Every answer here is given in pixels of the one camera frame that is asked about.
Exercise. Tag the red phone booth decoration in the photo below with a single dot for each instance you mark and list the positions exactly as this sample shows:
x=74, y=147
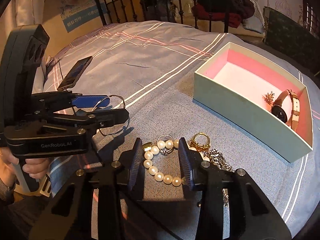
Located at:
x=310, y=19

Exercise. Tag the small gold heart pendant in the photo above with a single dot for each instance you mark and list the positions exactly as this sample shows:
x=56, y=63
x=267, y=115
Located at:
x=147, y=146

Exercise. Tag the green floral covered cabinet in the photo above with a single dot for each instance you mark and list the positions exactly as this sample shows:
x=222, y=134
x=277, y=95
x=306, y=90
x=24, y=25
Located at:
x=289, y=38

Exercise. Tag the mint box with pink lining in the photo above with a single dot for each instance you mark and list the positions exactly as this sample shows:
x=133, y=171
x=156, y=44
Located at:
x=233, y=83

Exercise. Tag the light blue pillow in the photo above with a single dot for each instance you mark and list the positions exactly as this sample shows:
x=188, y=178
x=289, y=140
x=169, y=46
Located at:
x=253, y=24

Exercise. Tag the person's left hand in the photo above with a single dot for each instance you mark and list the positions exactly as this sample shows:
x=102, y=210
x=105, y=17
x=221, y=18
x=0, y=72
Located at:
x=36, y=168

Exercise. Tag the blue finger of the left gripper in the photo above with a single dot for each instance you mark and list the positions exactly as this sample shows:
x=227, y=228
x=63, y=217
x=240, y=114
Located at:
x=91, y=101
x=102, y=119

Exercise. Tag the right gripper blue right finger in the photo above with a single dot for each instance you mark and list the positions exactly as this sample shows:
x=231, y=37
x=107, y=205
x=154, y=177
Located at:
x=251, y=214

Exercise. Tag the black smartphone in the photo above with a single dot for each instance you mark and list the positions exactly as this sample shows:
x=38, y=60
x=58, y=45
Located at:
x=70, y=80

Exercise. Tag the grey plaid bed sheet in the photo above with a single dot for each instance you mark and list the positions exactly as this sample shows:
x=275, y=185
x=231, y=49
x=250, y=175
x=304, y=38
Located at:
x=151, y=65

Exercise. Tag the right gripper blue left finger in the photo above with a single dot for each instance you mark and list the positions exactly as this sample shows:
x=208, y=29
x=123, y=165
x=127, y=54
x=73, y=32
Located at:
x=68, y=215

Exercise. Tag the black iron bed frame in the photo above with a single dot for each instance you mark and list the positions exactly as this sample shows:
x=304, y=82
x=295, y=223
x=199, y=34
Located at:
x=155, y=2

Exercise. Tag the thin rose gold bangle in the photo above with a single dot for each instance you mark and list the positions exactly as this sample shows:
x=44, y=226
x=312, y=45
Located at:
x=121, y=105

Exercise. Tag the red and dark clothes pile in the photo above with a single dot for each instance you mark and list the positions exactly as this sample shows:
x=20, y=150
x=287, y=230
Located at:
x=215, y=10

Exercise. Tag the beige strap wristwatch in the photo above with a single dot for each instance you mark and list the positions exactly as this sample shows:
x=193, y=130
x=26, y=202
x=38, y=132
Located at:
x=284, y=114

